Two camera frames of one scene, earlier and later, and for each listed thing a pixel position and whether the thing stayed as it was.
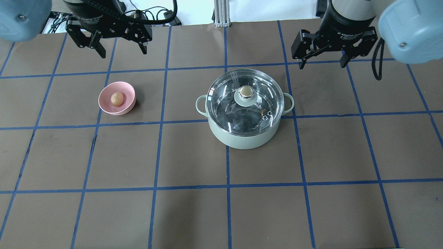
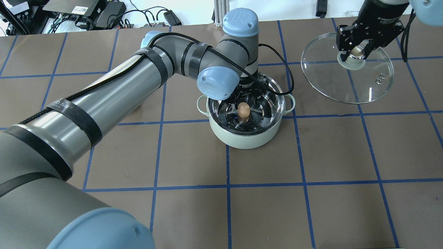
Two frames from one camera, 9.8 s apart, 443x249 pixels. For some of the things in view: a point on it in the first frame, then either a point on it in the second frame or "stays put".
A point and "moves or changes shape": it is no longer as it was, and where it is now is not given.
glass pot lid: x=245 y=102 to x=356 y=81
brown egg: x=117 y=99 moves or changes shape
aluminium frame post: x=222 y=13 stays put
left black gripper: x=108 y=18 to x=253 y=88
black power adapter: x=174 y=21 stays put
